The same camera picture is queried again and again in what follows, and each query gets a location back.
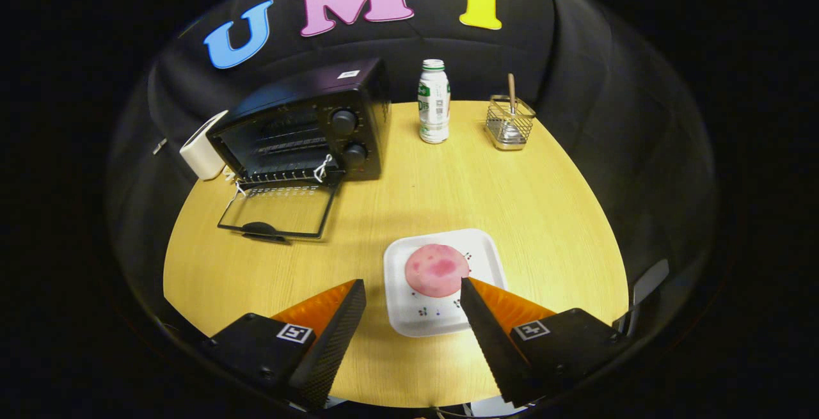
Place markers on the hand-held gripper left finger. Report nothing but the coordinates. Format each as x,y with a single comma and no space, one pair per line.
329,342

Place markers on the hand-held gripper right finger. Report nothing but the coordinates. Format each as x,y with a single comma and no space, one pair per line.
492,336

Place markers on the white square plate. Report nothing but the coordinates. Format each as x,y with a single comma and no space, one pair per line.
416,316

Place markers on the pink round ham slice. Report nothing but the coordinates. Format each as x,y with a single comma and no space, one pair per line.
435,272

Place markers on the black toaster oven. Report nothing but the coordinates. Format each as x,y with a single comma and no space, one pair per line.
301,96

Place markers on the white pop-up toaster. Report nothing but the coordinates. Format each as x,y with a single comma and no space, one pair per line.
201,153

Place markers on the small patterned dish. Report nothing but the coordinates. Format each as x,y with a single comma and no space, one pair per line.
228,174

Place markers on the white bottle with green label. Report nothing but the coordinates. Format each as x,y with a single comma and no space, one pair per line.
434,105

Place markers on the wooden stick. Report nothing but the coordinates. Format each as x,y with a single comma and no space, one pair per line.
512,89

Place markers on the metal clip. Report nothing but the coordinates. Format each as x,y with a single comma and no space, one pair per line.
160,146

